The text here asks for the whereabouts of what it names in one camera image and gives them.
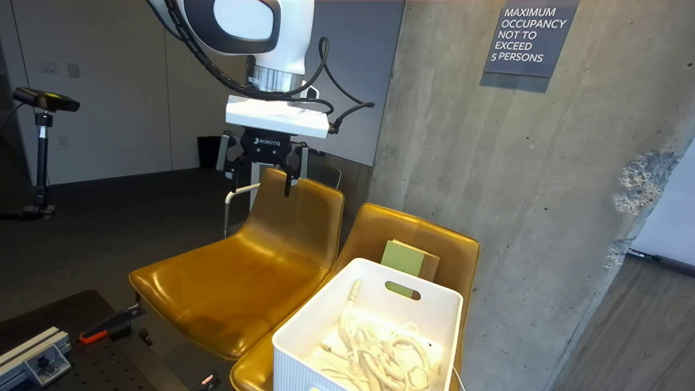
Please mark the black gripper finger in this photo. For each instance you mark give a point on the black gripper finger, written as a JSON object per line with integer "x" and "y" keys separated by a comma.
{"x": 240, "y": 159}
{"x": 291, "y": 177}

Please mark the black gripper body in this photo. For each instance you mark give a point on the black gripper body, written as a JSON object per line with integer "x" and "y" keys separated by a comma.
{"x": 265, "y": 145}

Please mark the white plastic laundry basket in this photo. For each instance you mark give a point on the white plastic laundry basket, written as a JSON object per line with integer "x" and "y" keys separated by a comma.
{"x": 304, "y": 348}

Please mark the black waste bin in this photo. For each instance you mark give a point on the black waste bin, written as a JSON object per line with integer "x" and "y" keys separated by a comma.
{"x": 210, "y": 153}

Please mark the mustard yellow leather chair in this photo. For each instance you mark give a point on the mustard yellow leather chair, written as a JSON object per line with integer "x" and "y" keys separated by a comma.
{"x": 457, "y": 252}
{"x": 240, "y": 282}

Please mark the black stand with tripod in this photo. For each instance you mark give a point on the black stand with tripod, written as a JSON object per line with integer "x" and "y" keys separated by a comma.
{"x": 44, "y": 101}

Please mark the black perforated breadboard table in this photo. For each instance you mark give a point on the black perforated breadboard table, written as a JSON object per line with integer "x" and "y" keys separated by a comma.
{"x": 94, "y": 366}

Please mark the grey maximum occupancy sign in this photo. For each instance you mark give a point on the grey maximum occupancy sign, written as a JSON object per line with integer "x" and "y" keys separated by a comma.
{"x": 528, "y": 39}

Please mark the wall whiteboard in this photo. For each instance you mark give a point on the wall whiteboard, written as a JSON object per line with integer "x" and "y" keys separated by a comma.
{"x": 362, "y": 73}

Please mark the aluminium rail with knob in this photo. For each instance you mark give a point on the aluminium rail with knob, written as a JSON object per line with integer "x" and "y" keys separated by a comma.
{"x": 30, "y": 358}

